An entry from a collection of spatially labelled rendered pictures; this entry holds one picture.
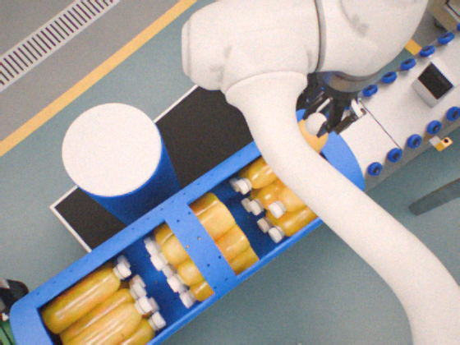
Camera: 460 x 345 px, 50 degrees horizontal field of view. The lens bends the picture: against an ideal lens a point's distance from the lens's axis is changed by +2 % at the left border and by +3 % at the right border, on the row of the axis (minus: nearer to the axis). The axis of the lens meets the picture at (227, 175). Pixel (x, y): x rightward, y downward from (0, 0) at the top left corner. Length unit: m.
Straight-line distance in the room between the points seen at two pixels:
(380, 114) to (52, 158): 1.65
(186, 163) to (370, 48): 1.76
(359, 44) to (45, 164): 2.15
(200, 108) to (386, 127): 1.07
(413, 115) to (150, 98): 1.43
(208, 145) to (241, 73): 1.76
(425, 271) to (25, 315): 0.89
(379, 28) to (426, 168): 2.07
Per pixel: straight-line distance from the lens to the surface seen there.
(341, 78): 0.71
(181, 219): 1.15
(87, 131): 1.45
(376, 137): 1.58
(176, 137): 2.35
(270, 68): 0.57
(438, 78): 1.55
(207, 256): 1.13
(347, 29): 0.61
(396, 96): 1.65
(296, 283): 2.38
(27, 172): 2.62
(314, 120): 0.97
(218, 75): 0.59
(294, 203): 1.23
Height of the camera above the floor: 2.35
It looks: 75 degrees down
